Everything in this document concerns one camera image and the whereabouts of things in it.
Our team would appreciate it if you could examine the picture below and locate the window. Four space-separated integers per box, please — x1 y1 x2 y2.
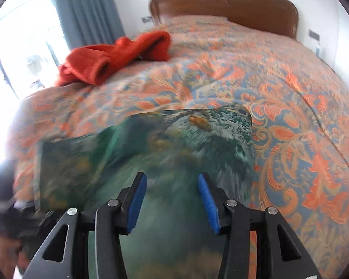
0 0 69 99

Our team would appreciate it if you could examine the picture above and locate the orange knit sweater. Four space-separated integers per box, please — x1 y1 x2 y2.
57 30 171 87

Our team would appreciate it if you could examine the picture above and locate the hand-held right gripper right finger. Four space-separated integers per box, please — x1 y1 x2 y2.
198 173 322 279

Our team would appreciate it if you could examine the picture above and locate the floral orange bedspread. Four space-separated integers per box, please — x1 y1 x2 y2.
13 16 349 279

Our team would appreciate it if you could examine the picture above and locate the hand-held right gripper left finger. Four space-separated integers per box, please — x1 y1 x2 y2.
25 172 148 279

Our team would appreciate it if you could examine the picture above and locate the green printed garment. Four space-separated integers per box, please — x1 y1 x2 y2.
39 104 255 279

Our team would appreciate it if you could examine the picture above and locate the person's left forearm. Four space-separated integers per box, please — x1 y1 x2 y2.
0 232 28 276

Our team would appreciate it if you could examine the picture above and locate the blue curtain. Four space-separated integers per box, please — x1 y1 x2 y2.
47 0 125 50

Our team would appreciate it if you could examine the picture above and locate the wooden headboard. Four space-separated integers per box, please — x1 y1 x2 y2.
150 0 298 40

